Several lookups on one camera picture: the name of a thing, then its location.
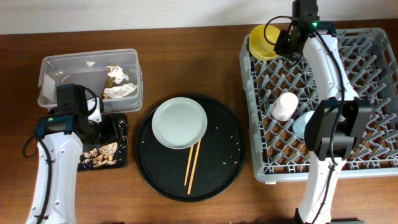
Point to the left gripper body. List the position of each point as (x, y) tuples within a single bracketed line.
[(108, 132)]

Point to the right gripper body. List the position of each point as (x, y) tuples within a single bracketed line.
[(282, 46)]

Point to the food scraps pile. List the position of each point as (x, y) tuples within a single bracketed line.
[(102, 155)]

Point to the yellow bowl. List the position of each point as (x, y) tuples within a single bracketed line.
[(259, 47)]

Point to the white napkin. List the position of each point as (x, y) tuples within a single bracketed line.
[(116, 74), (118, 91)]

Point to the pink cup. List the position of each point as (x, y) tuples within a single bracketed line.
[(285, 106)]

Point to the grey round plate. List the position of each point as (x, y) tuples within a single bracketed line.
[(179, 123)]

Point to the blue cup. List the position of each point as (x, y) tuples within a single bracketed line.
[(300, 124)]

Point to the wooden chopstick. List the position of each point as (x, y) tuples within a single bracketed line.
[(194, 168), (188, 164)]

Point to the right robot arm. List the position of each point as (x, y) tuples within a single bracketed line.
[(335, 129)]

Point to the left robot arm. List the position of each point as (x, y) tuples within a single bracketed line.
[(60, 146)]

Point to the clear plastic waste bin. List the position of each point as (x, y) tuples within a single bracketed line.
[(90, 69)]

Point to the grey dishwasher rack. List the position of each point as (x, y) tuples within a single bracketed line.
[(278, 155)]

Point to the black rectangular tray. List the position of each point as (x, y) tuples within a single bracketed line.
[(122, 146)]

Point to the gold foil wrapper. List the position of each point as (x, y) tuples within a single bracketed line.
[(109, 81)]

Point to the round black serving tray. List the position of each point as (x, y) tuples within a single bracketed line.
[(220, 159)]

